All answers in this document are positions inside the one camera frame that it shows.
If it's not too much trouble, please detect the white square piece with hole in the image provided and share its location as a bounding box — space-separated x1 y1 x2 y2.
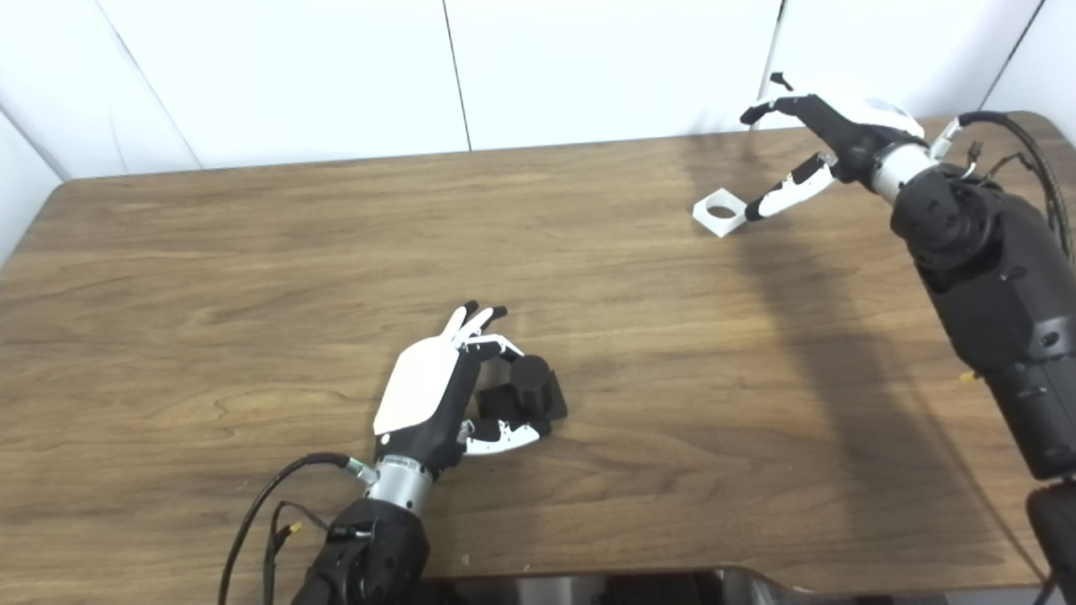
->
693 190 749 239

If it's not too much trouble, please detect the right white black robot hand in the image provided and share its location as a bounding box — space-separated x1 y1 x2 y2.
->
740 71 926 222

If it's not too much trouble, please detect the black peg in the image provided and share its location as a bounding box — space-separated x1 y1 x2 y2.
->
475 354 569 423

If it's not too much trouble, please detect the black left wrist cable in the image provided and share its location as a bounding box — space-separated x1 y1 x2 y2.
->
219 452 379 605

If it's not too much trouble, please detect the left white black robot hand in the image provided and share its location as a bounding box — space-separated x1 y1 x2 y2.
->
372 301 543 480

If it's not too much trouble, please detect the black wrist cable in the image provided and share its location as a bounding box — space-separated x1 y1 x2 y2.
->
219 452 379 605
929 110 1073 261

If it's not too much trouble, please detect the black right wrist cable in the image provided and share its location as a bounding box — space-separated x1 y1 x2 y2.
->
929 110 1073 261

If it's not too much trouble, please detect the black robot torso edge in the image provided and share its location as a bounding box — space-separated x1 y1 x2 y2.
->
416 566 951 605

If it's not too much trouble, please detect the thin black right arm wire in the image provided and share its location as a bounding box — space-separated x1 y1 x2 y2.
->
967 141 1043 182

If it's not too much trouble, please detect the thin wire with yellow connector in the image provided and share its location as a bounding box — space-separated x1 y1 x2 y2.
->
262 501 329 605

